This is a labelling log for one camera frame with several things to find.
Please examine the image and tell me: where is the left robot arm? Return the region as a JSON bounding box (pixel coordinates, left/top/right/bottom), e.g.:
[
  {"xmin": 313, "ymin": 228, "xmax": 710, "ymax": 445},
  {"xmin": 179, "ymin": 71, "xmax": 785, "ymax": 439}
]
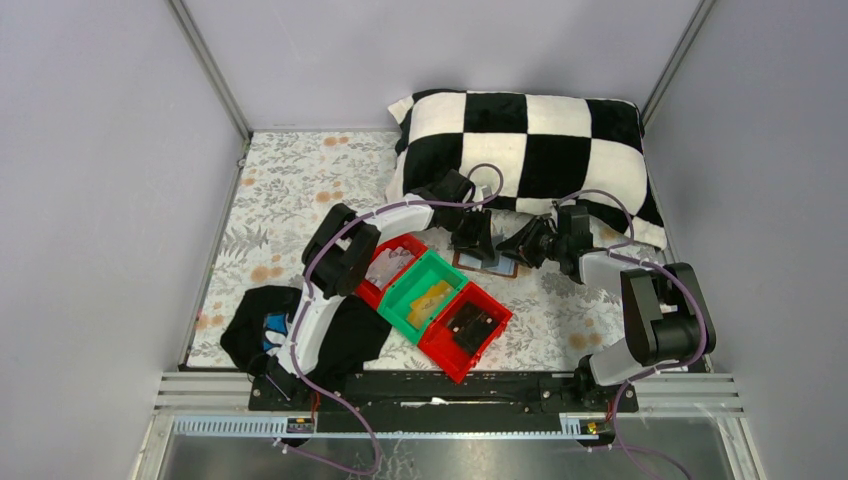
[{"xmin": 264, "ymin": 170, "xmax": 497, "ymax": 400}]

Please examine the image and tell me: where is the red bin with white cards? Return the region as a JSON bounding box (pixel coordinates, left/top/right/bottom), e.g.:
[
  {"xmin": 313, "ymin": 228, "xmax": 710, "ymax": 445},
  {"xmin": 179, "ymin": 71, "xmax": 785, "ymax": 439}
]
[{"xmin": 355, "ymin": 234, "xmax": 428, "ymax": 309}]

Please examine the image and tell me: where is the black card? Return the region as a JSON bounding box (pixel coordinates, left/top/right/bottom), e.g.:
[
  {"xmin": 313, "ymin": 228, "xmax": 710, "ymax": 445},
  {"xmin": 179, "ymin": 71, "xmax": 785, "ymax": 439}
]
[{"xmin": 447, "ymin": 303, "xmax": 499, "ymax": 356}]

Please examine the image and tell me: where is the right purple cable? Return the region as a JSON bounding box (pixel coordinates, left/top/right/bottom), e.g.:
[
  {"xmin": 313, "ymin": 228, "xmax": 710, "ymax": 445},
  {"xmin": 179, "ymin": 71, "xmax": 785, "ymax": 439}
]
[{"xmin": 553, "ymin": 190, "xmax": 710, "ymax": 480}]

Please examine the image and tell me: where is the purple cable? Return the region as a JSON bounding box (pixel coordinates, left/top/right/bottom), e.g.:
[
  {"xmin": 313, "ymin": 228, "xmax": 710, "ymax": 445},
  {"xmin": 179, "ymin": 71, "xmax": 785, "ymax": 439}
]
[
  {"xmin": 553, "ymin": 190, "xmax": 710, "ymax": 480},
  {"xmin": 271, "ymin": 162, "xmax": 505, "ymax": 476}
]

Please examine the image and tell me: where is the red bin with black cards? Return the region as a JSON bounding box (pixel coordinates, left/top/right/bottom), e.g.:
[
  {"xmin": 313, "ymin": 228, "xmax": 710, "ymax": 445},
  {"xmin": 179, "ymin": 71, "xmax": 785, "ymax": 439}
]
[{"xmin": 417, "ymin": 283, "xmax": 513, "ymax": 384}]

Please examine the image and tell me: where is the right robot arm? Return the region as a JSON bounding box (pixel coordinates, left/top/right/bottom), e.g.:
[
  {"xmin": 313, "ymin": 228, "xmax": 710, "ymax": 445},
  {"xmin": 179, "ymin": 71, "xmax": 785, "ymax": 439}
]
[{"xmin": 496, "ymin": 205, "xmax": 715, "ymax": 408}]

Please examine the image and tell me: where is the green plastic bin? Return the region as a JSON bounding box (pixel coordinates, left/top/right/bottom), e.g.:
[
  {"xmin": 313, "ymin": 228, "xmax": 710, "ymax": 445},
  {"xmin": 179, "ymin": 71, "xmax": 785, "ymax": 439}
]
[{"xmin": 377, "ymin": 251, "xmax": 469, "ymax": 345}]

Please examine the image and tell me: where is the yellow card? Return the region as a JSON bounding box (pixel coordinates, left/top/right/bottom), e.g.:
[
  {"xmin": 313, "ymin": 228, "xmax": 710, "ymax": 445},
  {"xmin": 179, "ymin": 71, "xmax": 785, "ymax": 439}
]
[{"xmin": 406, "ymin": 280, "xmax": 454, "ymax": 329}]

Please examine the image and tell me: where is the white VIP card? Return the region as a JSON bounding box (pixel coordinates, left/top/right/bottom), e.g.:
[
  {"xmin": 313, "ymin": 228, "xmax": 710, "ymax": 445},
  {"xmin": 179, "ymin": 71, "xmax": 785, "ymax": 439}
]
[{"xmin": 365, "ymin": 247, "xmax": 415, "ymax": 290}]

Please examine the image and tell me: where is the black white checkered pillow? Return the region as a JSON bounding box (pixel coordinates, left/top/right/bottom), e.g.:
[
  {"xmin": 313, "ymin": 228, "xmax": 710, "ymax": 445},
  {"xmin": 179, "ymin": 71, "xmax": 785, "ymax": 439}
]
[{"xmin": 385, "ymin": 89, "xmax": 668, "ymax": 250}]

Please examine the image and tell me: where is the brown leather card holder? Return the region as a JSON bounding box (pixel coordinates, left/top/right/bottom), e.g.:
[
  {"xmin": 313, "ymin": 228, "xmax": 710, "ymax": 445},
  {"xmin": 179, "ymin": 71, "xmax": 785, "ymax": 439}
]
[{"xmin": 452, "ymin": 252, "xmax": 518, "ymax": 279}]

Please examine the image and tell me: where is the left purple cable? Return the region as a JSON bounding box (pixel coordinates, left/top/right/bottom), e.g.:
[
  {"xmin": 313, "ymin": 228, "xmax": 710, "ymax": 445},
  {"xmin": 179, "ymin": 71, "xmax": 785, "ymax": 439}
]
[{"xmin": 271, "ymin": 162, "xmax": 505, "ymax": 476}]

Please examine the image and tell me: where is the floral tablecloth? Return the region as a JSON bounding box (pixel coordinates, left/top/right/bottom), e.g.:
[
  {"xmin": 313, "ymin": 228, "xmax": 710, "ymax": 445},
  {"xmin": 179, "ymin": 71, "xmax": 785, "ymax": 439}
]
[{"xmin": 185, "ymin": 131, "xmax": 623, "ymax": 371}]

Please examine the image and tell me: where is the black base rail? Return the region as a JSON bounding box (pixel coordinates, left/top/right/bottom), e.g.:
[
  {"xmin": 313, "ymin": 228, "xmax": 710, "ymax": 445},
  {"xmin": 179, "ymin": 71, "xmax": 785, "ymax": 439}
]
[{"xmin": 248, "ymin": 370, "xmax": 618, "ymax": 414}]

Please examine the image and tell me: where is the black cloth with blue print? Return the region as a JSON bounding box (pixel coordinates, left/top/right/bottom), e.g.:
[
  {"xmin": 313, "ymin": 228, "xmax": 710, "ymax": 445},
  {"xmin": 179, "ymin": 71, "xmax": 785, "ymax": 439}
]
[{"xmin": 220, "ymin": 286, "xmax": 392, "ymax": 390}]

